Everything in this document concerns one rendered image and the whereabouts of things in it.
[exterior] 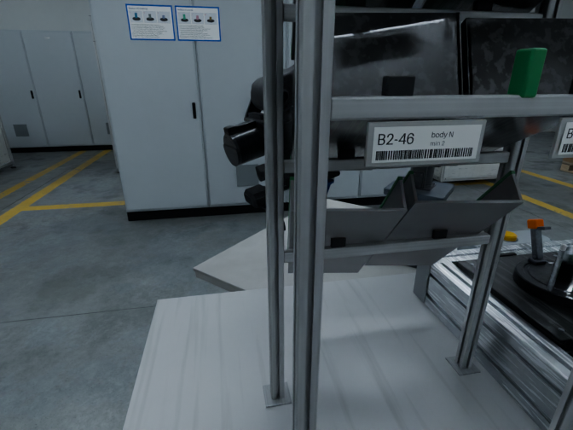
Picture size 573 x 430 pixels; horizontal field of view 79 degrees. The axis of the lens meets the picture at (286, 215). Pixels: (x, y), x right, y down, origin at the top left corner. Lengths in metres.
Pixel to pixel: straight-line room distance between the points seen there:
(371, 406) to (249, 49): 3.12
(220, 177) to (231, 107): 0.68
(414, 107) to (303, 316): 0.17
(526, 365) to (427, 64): 0.48
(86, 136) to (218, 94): 4.84
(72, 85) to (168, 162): 4.56
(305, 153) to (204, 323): 0.57
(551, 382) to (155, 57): 3.28
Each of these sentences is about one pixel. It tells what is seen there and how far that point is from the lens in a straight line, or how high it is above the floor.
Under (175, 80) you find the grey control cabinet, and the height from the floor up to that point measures 1.31.
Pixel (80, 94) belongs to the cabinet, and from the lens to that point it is 7.79.
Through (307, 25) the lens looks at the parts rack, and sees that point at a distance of 0.23.
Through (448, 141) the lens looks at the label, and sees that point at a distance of 0.27.
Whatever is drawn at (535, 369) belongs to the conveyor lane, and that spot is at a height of 0.93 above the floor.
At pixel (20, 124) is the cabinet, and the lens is 8.27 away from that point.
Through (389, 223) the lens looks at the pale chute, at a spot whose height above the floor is 1.16.
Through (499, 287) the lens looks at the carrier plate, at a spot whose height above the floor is 0.97.
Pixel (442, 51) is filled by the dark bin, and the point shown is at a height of 1.34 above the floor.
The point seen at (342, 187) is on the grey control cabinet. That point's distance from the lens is 3.76.
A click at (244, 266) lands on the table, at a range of 0.93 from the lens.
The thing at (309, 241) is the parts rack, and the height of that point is 1.21.
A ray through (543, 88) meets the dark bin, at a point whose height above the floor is 1.31.
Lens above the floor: 1.32
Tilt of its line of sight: 22 degrees down
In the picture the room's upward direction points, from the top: straight up
